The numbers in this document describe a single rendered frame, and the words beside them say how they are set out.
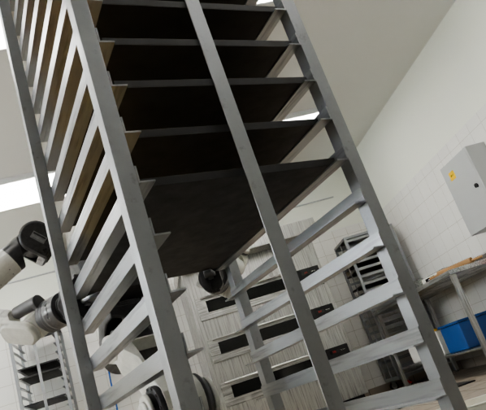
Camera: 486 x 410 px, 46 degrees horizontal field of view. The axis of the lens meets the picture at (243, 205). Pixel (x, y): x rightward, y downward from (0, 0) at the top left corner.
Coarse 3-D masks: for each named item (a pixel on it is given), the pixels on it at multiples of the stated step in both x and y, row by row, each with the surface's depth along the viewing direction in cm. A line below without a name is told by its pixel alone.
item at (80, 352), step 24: (0, 0) 166; (24, 72) 159; (24, 96) 155; (24, 120) 152; (48, 192) 146; (48, 216) 144; (72, 288) 139; (72, 312) 136; (72, 336) 134; (96, 408) 129
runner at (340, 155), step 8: (336, 152) 111; (344, 152) 109; (336, 160) 108; (344, 160) 109; (328, 168) 110; (336, 168) 112; (320, 176) 113; (328, 176) 114; (312, 184) 116; (304, 192) 119; (296, 200) 123; (288, 208) 126; (280, 216) 130; (264, 232) 138; (248, 240) 141; (256, 240) 143; (240, 248) 145; (232, 256) 150; (224, 264) 156
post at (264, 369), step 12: (228, 276) 159; (240, 276) 159; (240, 300) 155; (240, 312) 156; (252, 336) 152; (252, 348) 153; (264, 360) 151; (264, 372) 149; (264, 384) 149; (276, 396) 148; (276, 408) 146
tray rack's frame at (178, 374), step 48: (192, 0) 111; (288, 0) 122; (96, 48) 96; (96, 96) 92; (240, 144) 101; (336, 144) 111; (144, 240) 85; (384, 240) 104; (144, 288) 83; (288, 288) 92; (432, 336) 99; (192, 384) 78; (336, 384) 88
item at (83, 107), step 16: (96, 32) 97; (112, 48) 100; (80, 80) 110; (80, 96) 111; (80, 112) 115; (80, 128) 120; (64, 144) 128; (80, 144) 126; (64, 160) 131; (64, 176) 138; (64, 192) 146
